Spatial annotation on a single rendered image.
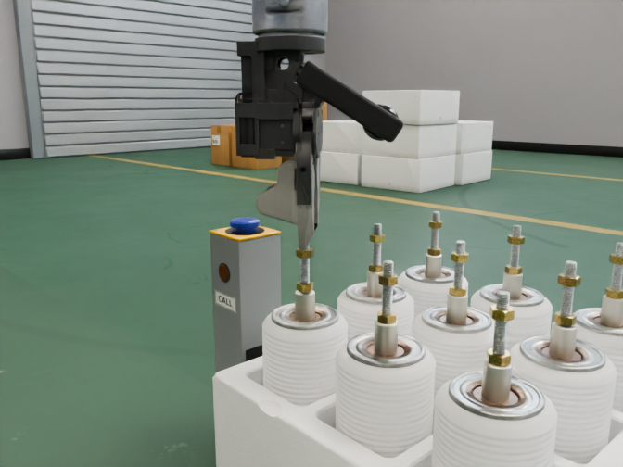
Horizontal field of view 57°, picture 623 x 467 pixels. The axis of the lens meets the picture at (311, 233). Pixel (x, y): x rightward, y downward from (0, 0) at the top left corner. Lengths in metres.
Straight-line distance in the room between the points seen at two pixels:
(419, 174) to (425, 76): 3.60
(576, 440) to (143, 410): 0.66
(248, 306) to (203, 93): 5.54
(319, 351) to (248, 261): 0.19
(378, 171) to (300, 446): 2.77
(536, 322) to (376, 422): 0.26
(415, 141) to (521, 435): 2.74
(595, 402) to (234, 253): 0.44
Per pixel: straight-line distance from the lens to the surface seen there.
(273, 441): 0.63
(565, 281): 0.58
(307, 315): 0.64
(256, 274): 0.77
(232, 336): 0.80
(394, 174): 3.23
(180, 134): 6.09
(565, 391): 0.57
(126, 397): 1.05
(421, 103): 3.12
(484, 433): 0.48
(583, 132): 5.88
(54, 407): 1.06
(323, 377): 0.63
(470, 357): 0.63
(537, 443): 0.49
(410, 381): 0.54
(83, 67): 5.64
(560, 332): 0.59
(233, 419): 0.68
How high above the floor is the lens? 0.49
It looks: 13 degrees down
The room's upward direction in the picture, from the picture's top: straight up
